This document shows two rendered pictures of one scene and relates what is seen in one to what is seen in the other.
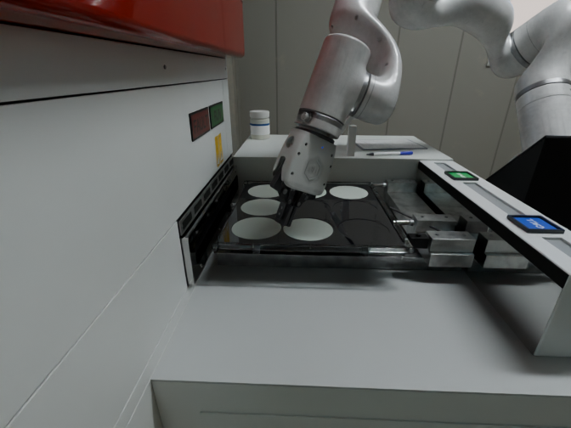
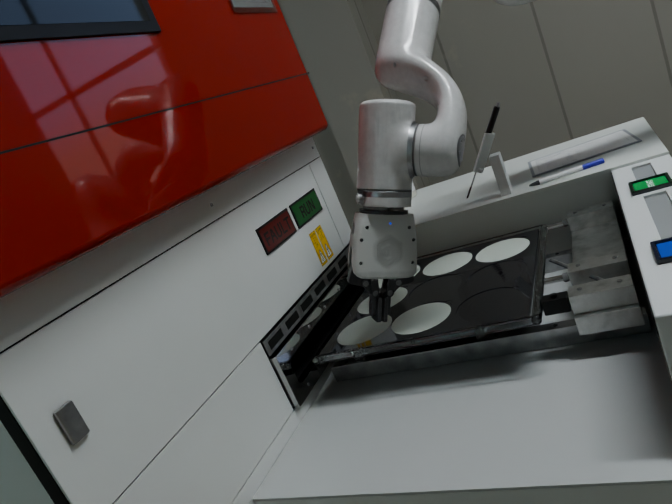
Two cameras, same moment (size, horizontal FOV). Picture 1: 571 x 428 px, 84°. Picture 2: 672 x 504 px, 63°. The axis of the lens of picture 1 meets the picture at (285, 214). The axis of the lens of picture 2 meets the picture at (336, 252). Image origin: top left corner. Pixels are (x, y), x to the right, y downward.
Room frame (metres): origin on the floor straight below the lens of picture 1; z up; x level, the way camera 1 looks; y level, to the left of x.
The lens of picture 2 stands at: (-0.21, -0.33, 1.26)
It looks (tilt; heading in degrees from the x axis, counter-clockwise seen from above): 14 degrees down; 26
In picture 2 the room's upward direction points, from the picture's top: 23 degrees counter-clockwise
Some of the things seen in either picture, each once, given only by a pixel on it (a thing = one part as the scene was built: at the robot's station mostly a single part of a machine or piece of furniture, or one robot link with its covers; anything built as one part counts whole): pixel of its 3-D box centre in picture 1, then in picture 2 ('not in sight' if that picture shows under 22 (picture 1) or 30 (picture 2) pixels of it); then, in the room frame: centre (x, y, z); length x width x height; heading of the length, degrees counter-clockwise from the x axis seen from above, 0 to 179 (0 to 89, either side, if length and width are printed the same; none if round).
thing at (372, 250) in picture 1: (312, 248); (414, 342); (0.50, -0.05, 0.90); 0.37 x 0.01 x 0.01; 87
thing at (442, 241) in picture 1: (449, 240); (601, 294); (0.53, -0.31, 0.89); 0.08 x 0.03 x 0.03; 87
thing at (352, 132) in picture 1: (346, 132); (488, 165); (0.92, -0.17, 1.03); 0.06 x 0.04 x 0.13; 87
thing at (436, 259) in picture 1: (418, 219); (600, 266); (0.69, -0.32, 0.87); 0.36 x 0.08 x 0.03; 177
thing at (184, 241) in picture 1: (217, 210); (333, 316); (0.67, 0.16, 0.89); 0.44 x 0.02 x 0.10; 177
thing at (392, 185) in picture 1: (400, 185); (591, 215); (0.85, -0.33, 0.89); 0.08 x 0.03 x 0.03; 87
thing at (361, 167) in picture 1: (334, 166); (509, 208); (1.06, -0.17, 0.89); 0.62 x 0.35 x 0.14; 87
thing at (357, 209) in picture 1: (308, 208); (436, 289); (0.68, -0.05, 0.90); 0.34 x 0.34 x 0.01; 87
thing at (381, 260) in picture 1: (337, 259); (470, 348); (0.56, -0.11, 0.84); 0.50 x 0.02 x 0.03; 87
